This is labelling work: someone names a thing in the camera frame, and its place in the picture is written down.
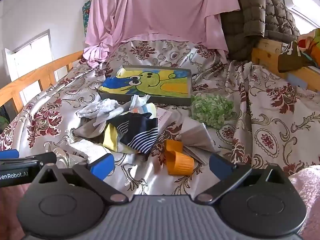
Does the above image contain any grey paper stack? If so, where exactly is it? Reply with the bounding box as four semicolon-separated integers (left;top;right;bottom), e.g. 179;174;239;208
175;123;222;166

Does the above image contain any bag of green pellets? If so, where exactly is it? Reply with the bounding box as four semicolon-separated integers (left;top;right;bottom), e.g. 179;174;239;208
190;93;235;130

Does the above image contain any olive quilted jacket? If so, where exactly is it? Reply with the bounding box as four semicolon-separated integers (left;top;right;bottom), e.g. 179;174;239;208
220;0;300;61

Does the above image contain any white patterned cloth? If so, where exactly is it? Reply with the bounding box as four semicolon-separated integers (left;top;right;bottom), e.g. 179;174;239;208
76;98;125;120

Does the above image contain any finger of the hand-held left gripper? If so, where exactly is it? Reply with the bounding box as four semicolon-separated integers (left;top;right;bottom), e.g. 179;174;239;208
0;149;20;159
0;152;57;167

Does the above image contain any white door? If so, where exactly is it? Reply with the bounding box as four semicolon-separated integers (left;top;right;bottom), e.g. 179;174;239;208
2;29;60;104

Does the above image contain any orange ribbed cup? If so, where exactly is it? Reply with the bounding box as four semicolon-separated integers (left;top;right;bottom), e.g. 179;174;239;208
164;139;195;175

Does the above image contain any pastel striped sock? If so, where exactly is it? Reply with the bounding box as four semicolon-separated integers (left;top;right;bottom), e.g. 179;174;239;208
129;94;157;118

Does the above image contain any colourful wall poster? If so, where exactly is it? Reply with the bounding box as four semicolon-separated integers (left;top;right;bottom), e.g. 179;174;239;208
81;0;92;37

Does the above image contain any navy striped sock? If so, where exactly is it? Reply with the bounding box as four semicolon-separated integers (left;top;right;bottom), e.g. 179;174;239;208
107;112;159;155

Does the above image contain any pink fuzzy blanket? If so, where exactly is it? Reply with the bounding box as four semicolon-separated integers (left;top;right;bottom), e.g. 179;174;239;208
287;165;320;240

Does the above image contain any grey cloth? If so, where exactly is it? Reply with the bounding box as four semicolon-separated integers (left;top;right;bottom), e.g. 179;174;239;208
74;105;130;140

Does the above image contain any white air conditioner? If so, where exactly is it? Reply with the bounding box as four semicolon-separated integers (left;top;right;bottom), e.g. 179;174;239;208
282;0;320;28

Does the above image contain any floral bedspread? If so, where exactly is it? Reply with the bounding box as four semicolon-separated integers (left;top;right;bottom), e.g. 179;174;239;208
0;39;320;197

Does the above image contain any yellow sock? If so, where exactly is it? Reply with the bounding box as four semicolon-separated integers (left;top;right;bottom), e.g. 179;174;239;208
102;124;123;152

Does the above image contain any wooden bed rail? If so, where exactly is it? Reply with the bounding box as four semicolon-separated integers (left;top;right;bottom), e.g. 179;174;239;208
0;50;84;110

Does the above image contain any pink bed sheet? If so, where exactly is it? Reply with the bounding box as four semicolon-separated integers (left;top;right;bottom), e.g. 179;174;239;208
82;0;242;68

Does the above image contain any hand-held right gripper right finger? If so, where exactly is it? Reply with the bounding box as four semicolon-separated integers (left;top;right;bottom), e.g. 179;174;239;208
195;153;290;204

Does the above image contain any cartoon frog towel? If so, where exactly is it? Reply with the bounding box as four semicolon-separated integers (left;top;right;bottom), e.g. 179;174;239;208
100;66;191;100

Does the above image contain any white whale towel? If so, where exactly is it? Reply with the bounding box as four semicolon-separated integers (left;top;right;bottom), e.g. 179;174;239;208
67;139;112;160

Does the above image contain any grey rectangular tray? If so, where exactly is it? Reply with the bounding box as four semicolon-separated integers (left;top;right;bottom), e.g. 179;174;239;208
98;65;193;107

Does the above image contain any light blue pad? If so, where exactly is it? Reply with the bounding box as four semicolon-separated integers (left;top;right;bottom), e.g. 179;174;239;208
287;73;308;88

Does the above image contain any wooden bed board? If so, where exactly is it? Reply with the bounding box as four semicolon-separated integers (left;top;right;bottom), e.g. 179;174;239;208
251;39;320;92

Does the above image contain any colourful cartoon pillow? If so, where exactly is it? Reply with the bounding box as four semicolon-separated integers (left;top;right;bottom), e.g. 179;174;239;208
297;29;320;68

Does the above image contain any brown printed cloth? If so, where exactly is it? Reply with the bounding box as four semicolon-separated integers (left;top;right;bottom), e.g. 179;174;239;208
277;41;315;73

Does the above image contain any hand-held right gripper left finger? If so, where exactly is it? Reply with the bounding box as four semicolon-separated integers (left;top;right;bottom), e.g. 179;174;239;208
30;152;129;204

